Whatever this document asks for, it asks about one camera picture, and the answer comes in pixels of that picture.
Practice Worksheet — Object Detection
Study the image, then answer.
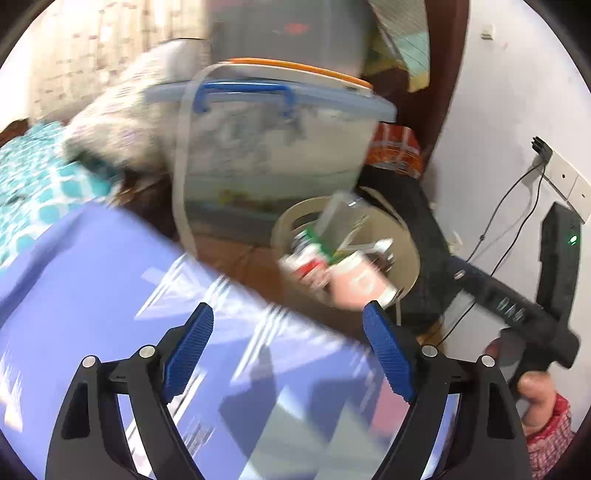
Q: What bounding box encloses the orange patterned bag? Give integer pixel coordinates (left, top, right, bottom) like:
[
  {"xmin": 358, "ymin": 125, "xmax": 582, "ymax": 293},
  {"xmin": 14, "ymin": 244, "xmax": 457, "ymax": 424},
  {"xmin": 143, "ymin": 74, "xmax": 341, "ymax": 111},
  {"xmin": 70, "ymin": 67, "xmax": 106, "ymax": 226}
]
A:
[{"xmin": 367, "ymin": 124, "xmax": 423, "ymax": 178}]

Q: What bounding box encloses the beige trash bin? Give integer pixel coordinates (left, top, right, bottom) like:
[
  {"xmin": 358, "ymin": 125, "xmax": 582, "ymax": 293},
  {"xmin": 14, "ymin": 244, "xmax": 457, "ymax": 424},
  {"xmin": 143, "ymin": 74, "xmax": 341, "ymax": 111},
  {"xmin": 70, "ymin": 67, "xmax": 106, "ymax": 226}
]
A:
[{"xmin": 270, "ymin": 187, "xmax": 421, "ymax": 324}]

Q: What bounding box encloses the brown wooden door frame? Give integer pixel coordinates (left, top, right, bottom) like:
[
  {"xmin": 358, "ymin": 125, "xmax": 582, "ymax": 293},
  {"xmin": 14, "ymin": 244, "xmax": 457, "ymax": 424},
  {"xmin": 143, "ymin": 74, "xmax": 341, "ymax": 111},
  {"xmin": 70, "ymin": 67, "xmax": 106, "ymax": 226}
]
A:
[{"xmin": 416, "ymin": 0, "xmax": 471, "ymax": 158}]

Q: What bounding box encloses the white wall socket plate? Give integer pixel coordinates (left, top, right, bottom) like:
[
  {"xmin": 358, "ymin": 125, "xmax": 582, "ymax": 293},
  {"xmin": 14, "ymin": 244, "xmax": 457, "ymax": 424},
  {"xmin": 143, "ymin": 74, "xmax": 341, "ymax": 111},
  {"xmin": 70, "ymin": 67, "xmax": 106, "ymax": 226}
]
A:
[{"xmin": 538, "ymin": 150, "xmax": 591, "ymax": 215}]

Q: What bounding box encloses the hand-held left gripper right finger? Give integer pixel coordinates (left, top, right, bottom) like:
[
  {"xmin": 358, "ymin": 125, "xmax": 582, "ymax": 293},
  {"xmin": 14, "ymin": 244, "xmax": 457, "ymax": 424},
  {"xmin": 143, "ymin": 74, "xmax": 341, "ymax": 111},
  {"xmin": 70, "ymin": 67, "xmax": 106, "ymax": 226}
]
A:
[{"xmin": 362, "ymin": 300, "xmax": 532, "ymax": 480}]

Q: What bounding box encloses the person's right forearm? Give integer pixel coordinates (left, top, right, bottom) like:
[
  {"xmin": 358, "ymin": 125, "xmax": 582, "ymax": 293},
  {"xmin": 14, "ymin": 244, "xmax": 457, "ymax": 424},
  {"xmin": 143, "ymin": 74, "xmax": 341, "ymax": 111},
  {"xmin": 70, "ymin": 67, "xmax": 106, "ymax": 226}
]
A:
[{"xmin": 524, "ymin": 392, "xmax": 575, "ymax": 480}]

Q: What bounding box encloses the pale green white packet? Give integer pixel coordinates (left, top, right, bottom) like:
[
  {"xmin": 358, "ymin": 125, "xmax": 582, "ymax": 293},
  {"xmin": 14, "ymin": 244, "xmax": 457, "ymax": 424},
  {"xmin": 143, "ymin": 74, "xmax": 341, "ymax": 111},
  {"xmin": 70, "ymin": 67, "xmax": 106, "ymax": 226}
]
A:
[{"xmin": 309, "ymin": 222, "xmax": 352, "ymax": 265}]

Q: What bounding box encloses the white strap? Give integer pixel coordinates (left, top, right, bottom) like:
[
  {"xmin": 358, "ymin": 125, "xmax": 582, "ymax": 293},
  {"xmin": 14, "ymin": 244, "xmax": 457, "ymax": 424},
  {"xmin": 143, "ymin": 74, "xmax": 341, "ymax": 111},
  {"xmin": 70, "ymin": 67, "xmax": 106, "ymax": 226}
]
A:
[{"xmin": 173, "ymin": 62, "xmax": 232, "ymax": 259}]

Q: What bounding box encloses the orange edged lid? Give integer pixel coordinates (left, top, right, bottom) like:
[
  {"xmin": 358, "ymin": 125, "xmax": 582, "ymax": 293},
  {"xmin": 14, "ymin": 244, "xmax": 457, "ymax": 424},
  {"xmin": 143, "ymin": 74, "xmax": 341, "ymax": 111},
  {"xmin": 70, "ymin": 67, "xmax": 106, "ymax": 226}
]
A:
[{"xmin": 226, "ymin": 58, "xmax": 374, "ymax": 92}]

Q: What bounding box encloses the black cable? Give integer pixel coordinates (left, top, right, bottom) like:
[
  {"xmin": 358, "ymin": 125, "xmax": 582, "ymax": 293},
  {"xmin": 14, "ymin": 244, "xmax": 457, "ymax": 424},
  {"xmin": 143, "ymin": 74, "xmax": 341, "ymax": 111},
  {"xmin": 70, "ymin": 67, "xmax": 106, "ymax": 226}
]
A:
[
  {"xmin": 462, "ymin": 159, "xmax": 543, "ymax": 261},
  {"xmin": 489, "ymin": 168, "xmax": 548, "ymax": 278}
]

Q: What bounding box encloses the silver drink can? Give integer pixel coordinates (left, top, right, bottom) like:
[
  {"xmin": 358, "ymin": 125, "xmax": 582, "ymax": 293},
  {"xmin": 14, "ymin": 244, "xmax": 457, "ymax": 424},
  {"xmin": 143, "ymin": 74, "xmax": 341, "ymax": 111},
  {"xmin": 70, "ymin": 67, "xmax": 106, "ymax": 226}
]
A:
[{"xmin": 279, "ymin": 231, "xmax": 334, "ymax": 291}]

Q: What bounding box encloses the person's right hand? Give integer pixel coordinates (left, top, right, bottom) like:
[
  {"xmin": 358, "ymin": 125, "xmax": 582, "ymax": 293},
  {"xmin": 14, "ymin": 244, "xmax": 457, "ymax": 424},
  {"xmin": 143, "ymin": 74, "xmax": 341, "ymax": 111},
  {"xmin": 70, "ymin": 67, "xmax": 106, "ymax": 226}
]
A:
[{"xmin": 487, "ymin": 337, "xmax": 561, "ymax": 432}]

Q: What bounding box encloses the beige patterned curtain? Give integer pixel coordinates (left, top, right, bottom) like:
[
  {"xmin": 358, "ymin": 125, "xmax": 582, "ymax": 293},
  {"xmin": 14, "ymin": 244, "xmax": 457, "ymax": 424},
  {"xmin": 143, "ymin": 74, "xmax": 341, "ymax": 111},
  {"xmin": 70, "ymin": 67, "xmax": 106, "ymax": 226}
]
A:
[{"xmin": 28, "ymin": 0, "xmax": 213, "ymax": 121}]

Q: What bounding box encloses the teal patterned bedsheet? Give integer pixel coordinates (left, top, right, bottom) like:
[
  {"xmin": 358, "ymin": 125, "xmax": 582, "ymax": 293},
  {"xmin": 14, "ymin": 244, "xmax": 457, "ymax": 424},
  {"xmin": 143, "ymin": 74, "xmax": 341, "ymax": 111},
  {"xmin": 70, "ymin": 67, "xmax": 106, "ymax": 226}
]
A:
[{"xmin": 0, "ymin": 120, "xmax": 116, "ymax": 268}]

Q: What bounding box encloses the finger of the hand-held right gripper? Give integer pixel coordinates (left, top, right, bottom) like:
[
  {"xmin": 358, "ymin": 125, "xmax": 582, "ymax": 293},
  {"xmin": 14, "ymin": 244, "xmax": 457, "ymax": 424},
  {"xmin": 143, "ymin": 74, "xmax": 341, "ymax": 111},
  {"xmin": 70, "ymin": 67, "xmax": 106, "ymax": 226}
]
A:
[{"xmin": 444, "ymin": 256, "xmax": 497, "ymax": 306}]

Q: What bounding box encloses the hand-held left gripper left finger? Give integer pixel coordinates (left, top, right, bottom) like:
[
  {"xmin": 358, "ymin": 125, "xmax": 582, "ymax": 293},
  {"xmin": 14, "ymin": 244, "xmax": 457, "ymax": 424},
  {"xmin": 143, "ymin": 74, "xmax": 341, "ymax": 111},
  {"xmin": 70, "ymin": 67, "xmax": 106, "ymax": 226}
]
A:
[{"xmin": 52, "ymin": 302, "xmax": 215, "ymax": 480}]

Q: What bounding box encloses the large grey storage box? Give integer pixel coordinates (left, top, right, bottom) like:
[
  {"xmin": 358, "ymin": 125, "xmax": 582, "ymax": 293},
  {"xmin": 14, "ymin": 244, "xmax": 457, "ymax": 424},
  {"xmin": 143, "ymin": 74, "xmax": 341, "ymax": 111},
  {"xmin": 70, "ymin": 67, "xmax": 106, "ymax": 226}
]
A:
[{"xmin": 205, "ymin": 0, "xmax": 375, "ymax": 77}]

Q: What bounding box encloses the newspaper print pillow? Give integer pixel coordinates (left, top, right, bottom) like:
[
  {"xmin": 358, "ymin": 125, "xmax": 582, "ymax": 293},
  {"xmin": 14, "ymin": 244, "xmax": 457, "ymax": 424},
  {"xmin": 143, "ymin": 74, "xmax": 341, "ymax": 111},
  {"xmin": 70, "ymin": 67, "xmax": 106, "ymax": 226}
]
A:
[{"xmin": 60, "ymin": 39, "xmax": 213, "ymax": 171}]

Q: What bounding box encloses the clear blue-handled storage box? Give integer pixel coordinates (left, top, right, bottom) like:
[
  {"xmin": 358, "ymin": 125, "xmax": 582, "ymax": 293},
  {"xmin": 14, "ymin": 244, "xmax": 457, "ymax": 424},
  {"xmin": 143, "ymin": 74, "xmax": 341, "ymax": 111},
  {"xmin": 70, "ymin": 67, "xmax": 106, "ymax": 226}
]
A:
[{"xmin": 143, "ymin": 76, "xmax": 398, "ymax": 232}]

